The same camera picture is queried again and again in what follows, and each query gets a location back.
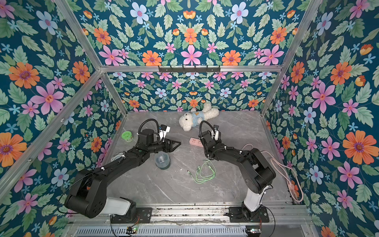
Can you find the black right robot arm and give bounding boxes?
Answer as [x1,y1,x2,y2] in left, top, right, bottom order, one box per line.
[199,121,276,213]

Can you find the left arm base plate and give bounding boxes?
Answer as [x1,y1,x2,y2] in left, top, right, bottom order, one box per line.
[111,207,153,224]

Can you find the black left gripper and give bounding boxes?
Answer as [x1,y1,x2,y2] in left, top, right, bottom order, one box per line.
[146,138,181,155]

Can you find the pink power strip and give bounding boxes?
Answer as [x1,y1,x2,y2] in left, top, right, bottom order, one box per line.
[189,138,203,148]

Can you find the white teddy bear toy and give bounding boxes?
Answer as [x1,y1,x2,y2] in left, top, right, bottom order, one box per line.
[179,102,219,132]

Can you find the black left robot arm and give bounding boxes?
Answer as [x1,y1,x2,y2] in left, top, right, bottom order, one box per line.
[64,119,181,222]

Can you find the pink power strip cord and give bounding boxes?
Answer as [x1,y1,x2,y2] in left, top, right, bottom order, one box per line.
[241,143,305,204]

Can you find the green USB cable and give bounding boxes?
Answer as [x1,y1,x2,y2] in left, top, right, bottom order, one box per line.
[187,159,217,185]

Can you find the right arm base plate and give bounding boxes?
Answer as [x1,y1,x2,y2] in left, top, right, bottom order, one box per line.
[225,206,270,223]

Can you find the green round container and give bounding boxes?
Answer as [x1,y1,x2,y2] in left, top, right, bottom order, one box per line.
[121,131,133,142]

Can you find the white alarm clock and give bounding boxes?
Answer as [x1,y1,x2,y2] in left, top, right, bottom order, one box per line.
[111,152,125,162]

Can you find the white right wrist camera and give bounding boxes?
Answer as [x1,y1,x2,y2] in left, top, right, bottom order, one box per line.
[212,124,221,141]

